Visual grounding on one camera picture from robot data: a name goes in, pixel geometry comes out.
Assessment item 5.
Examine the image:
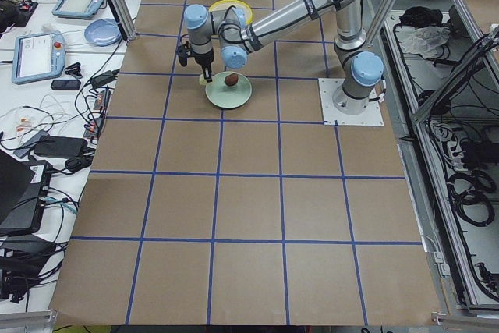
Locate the near teach pendant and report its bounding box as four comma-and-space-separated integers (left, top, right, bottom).
12, 32, 65, 85

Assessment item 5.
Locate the blue plate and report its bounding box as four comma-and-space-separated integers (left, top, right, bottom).
83, 19, 122, 47

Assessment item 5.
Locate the yellow rimmed steamer centre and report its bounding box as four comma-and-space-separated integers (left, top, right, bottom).
209, 0, 253, 26

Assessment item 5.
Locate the black power adapter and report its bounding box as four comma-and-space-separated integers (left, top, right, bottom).
34, 136, 88, 158

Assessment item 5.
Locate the dark red bun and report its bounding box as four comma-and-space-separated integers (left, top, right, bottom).
224, 73, 239, 87

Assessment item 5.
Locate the black laptop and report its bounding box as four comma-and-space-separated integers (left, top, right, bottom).
1, 151, 52, 236

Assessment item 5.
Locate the teach pendant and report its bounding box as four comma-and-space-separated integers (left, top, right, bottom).
12, 32, 65, 85
51, 0, 104, 19

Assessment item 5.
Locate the crumpled white cloth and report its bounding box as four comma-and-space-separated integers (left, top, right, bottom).
401, 26, 451, 58

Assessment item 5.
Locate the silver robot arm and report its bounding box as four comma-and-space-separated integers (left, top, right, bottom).
176, 0, 384, 115

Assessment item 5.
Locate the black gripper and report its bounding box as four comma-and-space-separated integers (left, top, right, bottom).
193, 50, 214, 83

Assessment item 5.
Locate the cream white bun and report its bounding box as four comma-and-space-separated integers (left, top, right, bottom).
198, 74, 207, 86

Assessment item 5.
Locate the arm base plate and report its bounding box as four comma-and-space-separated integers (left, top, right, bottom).
318, 78, 384, 126

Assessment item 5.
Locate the mint green plate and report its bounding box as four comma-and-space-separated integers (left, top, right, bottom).
205, 71, 253, 109

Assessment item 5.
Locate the far teach pendant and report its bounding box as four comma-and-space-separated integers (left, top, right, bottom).
51, 0, 104, 19

